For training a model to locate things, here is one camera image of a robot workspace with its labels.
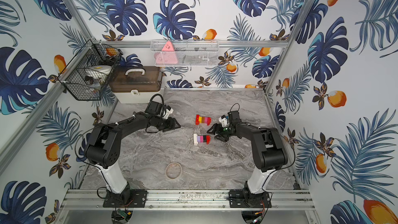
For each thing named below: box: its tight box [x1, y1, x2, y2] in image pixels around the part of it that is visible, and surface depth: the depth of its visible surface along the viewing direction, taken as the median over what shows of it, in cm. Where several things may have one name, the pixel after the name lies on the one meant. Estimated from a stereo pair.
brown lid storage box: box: [108, 65, 163, 105], surface depth 105 cm
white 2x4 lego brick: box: [193, 133, 198, 146], surface depth 94 cm
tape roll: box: [164, 162, 183, 179], surface depth 85 cm
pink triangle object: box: [153, 40, 178, 65], surface depth 92 cm
